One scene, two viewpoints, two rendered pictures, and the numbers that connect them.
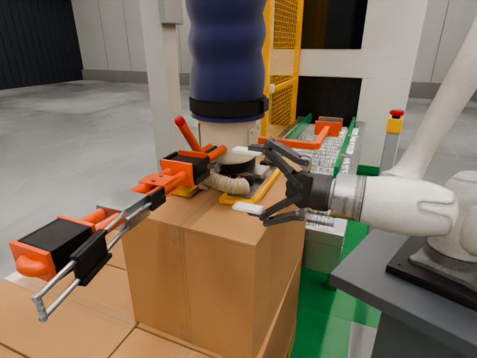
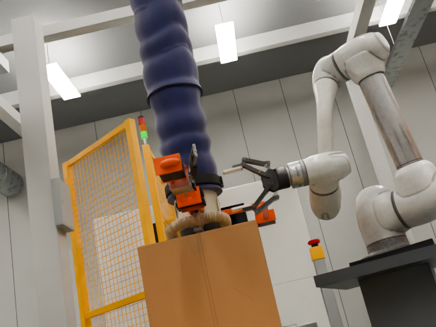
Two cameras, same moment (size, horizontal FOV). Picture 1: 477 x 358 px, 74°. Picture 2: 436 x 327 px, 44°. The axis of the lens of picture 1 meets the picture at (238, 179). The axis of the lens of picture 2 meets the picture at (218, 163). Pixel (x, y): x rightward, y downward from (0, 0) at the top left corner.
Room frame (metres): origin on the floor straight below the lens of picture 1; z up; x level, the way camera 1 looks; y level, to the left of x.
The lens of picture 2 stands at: (-0.98, 0.66, 0.56)
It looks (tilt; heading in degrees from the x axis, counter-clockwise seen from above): 19 degrees up; 338
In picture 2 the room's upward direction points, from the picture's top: 13 degrees counter-clockwise
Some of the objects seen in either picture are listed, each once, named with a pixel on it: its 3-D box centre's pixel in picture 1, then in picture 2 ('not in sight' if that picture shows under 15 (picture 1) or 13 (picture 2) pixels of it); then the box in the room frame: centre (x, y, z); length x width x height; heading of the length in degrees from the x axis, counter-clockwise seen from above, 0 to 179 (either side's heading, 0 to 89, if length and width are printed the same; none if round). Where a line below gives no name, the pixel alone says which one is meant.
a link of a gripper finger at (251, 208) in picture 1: (248, 207); (241, 207); (0.64, -0.02, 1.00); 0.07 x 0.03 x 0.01; 67
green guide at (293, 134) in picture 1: (289, 133); not in sight; (2.78, -0.46, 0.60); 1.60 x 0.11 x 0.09; 157
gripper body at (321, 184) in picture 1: (309, 190); (275, 180); (0.59, -0.14, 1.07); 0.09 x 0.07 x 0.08; 67
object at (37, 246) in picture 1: (57, 246); (170, 169); (0.39, 0.27, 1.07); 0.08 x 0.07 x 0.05; 157
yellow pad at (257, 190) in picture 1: (256, 176); not in sight; (0.90, -0.06, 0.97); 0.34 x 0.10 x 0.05; 157
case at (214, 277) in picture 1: (231, 233); (218, 302); (0.93, 0.02, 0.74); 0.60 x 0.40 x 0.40; 156
